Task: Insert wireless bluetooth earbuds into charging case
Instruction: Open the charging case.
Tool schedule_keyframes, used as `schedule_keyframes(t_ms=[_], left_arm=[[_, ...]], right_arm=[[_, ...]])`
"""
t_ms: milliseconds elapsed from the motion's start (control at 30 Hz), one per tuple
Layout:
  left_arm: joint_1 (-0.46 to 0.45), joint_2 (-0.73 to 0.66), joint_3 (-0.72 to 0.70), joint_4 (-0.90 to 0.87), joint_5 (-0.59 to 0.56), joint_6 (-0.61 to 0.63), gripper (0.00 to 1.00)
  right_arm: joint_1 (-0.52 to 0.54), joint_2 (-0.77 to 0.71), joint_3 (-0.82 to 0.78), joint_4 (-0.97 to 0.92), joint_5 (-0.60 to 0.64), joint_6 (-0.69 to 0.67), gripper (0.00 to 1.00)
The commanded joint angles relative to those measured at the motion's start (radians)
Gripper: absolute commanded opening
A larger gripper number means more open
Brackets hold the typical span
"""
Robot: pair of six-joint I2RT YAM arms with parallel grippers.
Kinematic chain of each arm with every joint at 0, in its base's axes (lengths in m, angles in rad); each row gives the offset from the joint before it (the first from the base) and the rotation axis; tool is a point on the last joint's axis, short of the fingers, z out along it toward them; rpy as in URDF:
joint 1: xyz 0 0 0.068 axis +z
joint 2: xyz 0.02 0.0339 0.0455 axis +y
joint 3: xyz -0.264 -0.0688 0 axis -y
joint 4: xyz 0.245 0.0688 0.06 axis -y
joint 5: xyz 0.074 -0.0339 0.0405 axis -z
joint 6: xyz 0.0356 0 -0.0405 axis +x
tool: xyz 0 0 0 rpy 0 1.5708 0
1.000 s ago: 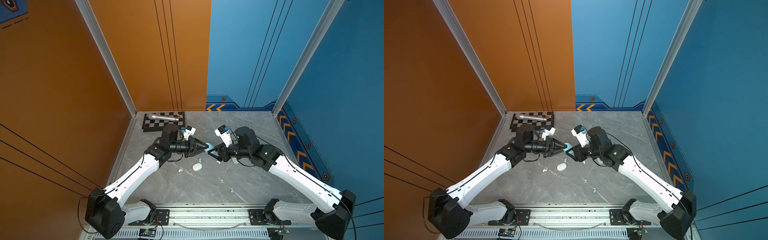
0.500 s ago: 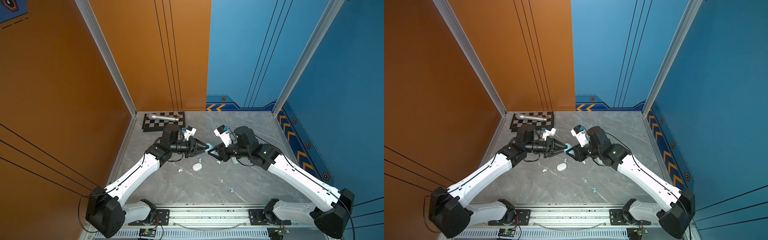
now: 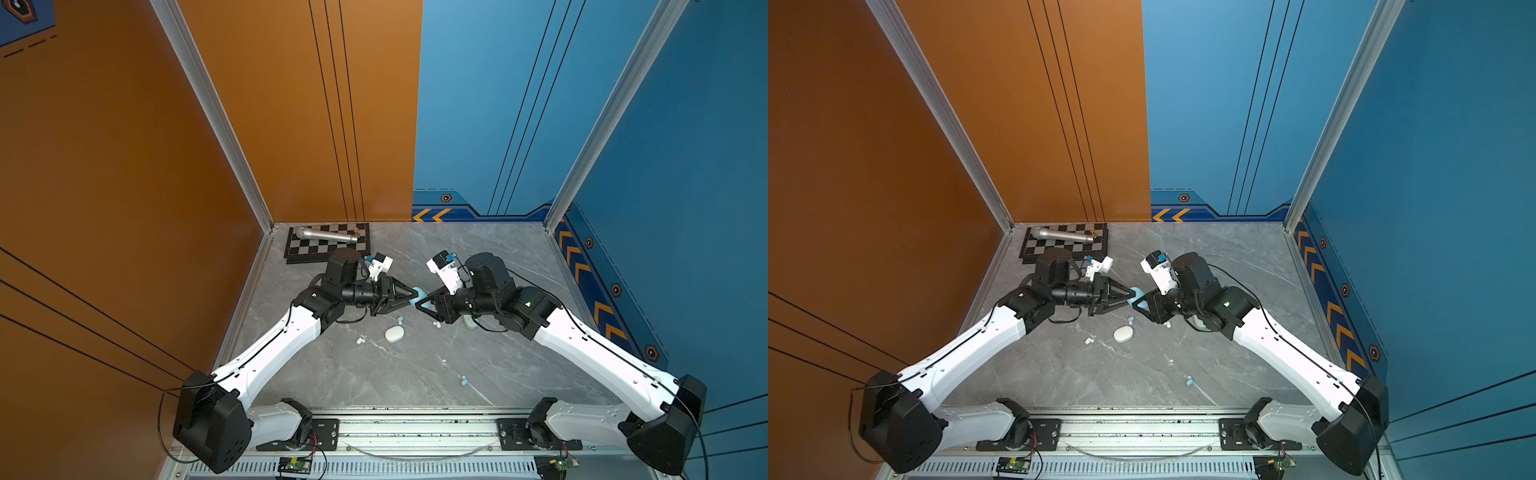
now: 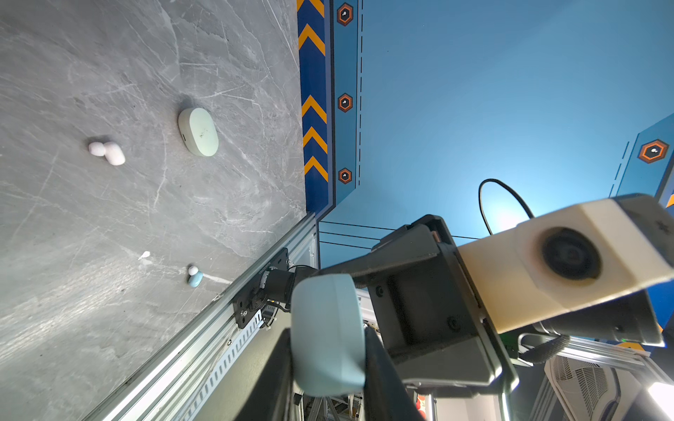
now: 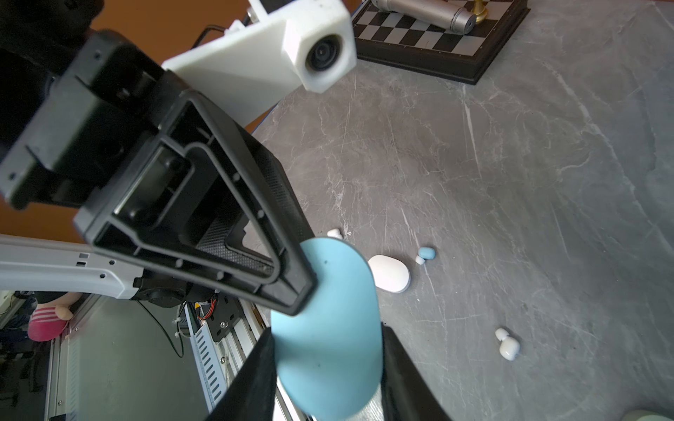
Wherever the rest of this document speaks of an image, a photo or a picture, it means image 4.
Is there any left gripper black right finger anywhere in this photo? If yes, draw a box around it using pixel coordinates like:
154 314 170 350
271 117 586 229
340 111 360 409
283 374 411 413
363 327 423 421

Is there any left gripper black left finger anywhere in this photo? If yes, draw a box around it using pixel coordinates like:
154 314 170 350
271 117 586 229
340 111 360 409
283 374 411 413
234 328 293 421

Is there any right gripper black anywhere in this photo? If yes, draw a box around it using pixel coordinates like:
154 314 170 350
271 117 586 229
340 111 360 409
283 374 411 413
315 215 519 398

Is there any blue earbud charging case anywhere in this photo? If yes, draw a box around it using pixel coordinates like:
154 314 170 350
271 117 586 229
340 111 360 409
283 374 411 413
291 274 366 397

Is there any blue earbud front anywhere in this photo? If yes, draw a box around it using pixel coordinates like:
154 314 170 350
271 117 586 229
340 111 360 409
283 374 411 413
188 265 204 288

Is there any mint green earbud charging case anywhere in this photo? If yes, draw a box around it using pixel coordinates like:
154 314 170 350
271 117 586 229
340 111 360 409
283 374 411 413
178 107 219 157

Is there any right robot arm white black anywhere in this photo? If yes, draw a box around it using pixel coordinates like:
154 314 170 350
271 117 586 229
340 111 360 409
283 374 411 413
261 194 673 420

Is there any white earbud centre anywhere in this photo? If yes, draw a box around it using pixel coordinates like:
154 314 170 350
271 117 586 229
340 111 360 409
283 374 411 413
88 141 126 167

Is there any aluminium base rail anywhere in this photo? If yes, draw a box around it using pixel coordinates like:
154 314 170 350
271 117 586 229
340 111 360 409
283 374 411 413
87 214 318 420

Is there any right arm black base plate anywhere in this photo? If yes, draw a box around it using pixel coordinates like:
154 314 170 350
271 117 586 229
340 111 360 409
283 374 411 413
233 247 292 329

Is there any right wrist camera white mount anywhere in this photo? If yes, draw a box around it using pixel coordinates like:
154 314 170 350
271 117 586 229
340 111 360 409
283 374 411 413
458 194 673 347

